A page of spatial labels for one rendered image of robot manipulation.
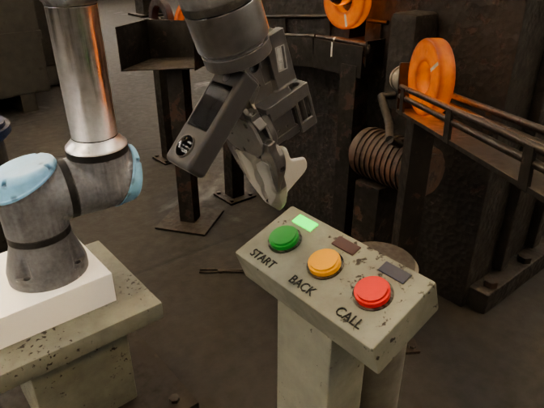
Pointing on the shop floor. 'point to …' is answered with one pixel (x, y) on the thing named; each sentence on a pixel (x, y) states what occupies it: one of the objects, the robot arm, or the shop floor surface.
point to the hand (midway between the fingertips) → (272, 204)
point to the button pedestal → (332, 314)
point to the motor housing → (380, 183)
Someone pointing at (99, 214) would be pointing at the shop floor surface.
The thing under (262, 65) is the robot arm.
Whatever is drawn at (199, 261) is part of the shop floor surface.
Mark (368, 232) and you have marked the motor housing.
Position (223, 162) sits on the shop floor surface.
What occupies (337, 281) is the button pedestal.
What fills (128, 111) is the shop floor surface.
